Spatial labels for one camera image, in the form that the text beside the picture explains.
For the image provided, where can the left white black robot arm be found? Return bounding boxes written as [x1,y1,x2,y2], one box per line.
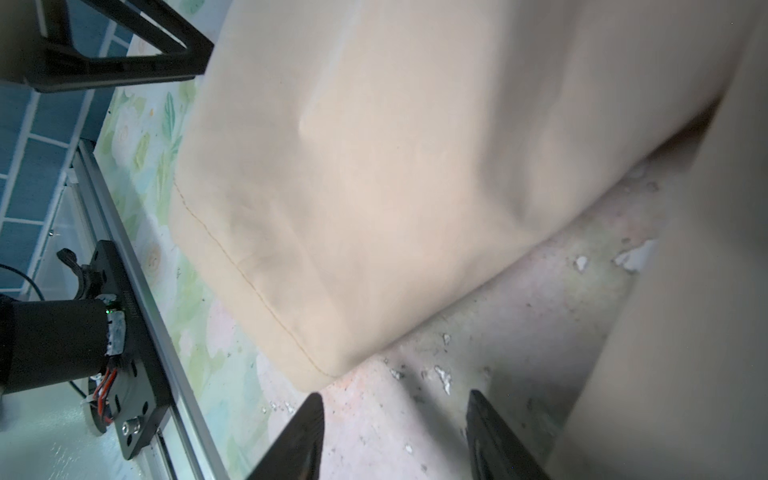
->
[1,1,213,394]

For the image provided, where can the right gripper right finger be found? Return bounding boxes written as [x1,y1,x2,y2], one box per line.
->
[466,389,549,480]

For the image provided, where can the beige shorts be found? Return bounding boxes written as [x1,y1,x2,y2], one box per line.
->
[169,1,767,479]

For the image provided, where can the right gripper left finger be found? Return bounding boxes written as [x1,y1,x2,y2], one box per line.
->
[246,392,325,480]

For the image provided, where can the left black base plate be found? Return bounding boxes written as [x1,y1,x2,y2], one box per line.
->
[56,240,172,460]

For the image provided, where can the aluminium front rail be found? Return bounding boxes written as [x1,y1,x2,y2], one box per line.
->
[34,141,228,479]

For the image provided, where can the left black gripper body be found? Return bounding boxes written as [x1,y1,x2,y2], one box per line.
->
[0,0,215,94]

